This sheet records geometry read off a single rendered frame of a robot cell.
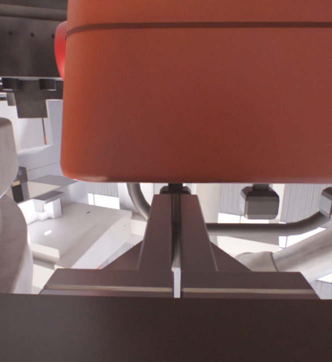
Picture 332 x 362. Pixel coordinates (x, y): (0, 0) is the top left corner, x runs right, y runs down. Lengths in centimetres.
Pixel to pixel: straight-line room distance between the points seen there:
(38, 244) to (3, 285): 180
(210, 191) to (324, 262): 34
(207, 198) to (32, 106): 97
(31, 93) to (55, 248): 196
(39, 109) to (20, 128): 287
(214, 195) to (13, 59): 94
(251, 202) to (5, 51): 114
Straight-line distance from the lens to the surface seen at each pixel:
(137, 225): 363
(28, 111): 132
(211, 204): 55
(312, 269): 75
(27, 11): 134
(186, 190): 16
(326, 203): 20
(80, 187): 424
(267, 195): 17
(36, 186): 440
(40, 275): 321
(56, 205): 365
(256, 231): 24
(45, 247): 306
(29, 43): 122
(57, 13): 133
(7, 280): 138
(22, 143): 419
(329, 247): 74
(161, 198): 15
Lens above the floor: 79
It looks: 16 degrees up
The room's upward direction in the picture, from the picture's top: 180 degrees clockwise
